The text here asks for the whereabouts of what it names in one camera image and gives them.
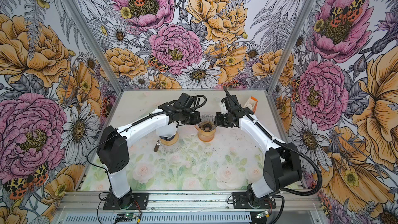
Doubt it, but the coffee filter pack orange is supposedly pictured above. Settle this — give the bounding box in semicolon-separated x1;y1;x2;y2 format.
244;96;258;113

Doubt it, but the white paper coffee filter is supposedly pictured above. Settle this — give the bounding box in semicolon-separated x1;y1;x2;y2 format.
156;122;178;138

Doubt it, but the grey ribbed dripper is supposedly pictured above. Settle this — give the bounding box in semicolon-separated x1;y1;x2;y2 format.
198;115;217;132

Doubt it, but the wooden ring holder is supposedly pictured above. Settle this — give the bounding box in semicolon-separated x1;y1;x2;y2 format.
160;133;179;146

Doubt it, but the clear glass carafe brown handle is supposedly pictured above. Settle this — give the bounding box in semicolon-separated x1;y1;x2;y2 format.
153;140;181;153

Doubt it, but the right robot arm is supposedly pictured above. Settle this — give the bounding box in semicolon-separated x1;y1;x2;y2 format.
215;92;302;207

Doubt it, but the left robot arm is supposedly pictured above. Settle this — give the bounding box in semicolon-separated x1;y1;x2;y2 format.
96;93;207;209

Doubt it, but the orange glass pitcher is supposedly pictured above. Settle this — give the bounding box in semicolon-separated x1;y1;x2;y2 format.
195;123;216;142

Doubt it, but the green circuit board right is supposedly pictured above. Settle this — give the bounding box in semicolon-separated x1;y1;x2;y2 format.
256;210;271;219

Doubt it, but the green circuit board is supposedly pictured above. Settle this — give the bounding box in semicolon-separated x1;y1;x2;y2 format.
115;213;139;223
256;210;271;219

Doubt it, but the green circuit board left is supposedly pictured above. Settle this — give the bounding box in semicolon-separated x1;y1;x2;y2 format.
115;213;139;223

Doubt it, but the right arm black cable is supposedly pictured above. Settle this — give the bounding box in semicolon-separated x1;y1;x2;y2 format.
223;86;323;197

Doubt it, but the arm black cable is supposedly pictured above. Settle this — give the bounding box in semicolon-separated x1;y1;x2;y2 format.
86;94;208;194
223;86;323;197

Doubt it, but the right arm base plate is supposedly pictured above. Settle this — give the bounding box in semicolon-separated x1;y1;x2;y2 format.
232;191;276;209

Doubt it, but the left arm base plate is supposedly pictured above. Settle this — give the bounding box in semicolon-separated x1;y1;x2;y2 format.
103;192;149;211

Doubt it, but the aluminium front rail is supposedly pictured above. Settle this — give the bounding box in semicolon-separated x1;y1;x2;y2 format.
56;190;321;214

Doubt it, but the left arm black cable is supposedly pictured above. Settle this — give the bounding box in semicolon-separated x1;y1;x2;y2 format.
86;94;208;194

